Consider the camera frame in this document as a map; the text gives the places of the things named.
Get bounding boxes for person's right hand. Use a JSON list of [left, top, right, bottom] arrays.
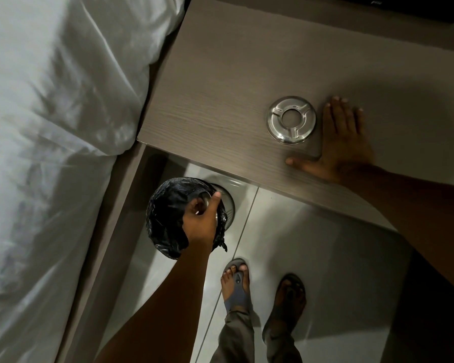
[[286, 96, 375, 184]]

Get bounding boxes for person's left hand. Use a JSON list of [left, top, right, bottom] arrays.
[[182, 191, 222, 251]]

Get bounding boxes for small shiny steel ashtray bowl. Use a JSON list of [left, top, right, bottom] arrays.
[[194, 190, 222, 217]]

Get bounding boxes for person's right forearm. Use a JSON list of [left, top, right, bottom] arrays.
[[340, 164, 454, 299]]

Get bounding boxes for person's left forearm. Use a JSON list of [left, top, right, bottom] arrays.
[[94, 238, 213, 363]]

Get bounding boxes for round steel waste bin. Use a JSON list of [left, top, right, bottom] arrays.
[[206, 175, 236, 230]]

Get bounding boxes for black plastic bin bag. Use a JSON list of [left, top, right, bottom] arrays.
[[146, 177, 229, 260]]

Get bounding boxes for grey sandal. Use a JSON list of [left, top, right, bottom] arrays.
[[220, 258, 252, 315], [262, 273, 307, 342]]

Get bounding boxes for grey trousers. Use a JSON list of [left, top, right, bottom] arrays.
[[210, 309, 303, 363]]

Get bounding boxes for white bed duvet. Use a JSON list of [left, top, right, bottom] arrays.
[[0, 0, 187, 363]]

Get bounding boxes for round steel ring lid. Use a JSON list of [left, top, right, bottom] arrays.
[[266, 96, 317, 145]]

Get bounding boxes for brown wooden bed frame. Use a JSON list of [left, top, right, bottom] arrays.
[[56, 143, 168, 363]]

